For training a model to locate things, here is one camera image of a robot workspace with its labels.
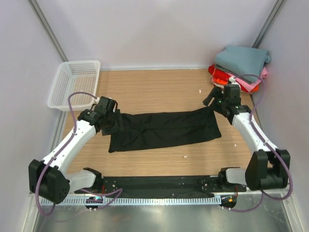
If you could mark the folded orange t shirt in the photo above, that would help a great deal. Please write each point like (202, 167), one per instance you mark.
(246, 88)

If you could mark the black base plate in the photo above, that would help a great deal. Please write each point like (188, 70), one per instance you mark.
(168, 187)

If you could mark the folded red t shirt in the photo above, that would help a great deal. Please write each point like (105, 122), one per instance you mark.
(216, 73)

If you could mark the folded grey t shirt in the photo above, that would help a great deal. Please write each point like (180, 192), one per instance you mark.
(228, 71)

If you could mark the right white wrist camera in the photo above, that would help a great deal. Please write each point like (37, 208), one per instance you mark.
(232, 80)

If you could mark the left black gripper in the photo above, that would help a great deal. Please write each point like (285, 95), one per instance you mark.
(118, 126)

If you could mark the white plastic basket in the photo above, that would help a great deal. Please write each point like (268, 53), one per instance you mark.
(74, 76)

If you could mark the white slotted cable duct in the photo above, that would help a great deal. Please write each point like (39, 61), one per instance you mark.
(86, 201)

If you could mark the folded teal t shirt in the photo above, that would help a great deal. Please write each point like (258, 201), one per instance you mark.
(247, 62)

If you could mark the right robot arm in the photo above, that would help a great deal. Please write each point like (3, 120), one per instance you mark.
(268, 167)

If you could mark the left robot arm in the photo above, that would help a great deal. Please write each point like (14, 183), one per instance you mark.
(49, 179)

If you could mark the black t shirt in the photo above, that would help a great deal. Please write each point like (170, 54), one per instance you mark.
(161, 130)

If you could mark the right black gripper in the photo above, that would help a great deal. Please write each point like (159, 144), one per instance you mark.
(214, 94)

